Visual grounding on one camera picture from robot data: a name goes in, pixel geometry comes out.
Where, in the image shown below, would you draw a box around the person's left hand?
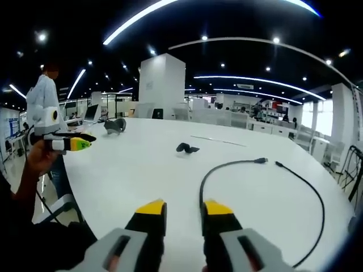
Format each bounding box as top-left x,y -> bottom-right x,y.
26,140 -> 62,175

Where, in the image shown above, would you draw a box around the person's dark clothing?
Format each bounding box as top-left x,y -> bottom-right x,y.
0,181 -> 99,272

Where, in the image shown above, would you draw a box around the black metal frame chair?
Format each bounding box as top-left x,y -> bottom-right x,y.
338,144 -> 363,202

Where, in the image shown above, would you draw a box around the dark grey headphones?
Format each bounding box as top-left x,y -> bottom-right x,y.
103,117 -> 127,135

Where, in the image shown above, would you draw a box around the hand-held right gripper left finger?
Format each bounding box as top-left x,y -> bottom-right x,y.
83,198 -> 168,272

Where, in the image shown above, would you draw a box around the black charging cable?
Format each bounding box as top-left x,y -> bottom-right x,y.
198,157 -> 326,269

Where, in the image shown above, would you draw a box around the black velcro strap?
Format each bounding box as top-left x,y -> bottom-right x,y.
175,142 -> 200,154

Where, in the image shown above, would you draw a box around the long ceiling light strip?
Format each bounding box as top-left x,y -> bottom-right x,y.
102,0 -> 178,46

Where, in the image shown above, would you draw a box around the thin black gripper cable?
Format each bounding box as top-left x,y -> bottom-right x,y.
23,124 -> 62,225

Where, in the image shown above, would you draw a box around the white square pillar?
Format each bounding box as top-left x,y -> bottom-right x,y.
138,53 -> 187,120

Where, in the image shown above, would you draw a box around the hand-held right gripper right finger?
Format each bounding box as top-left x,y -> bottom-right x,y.
200,199 -> 301,272

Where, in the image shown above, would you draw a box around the white desk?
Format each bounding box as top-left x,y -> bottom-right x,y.
32,117 -> 357,272

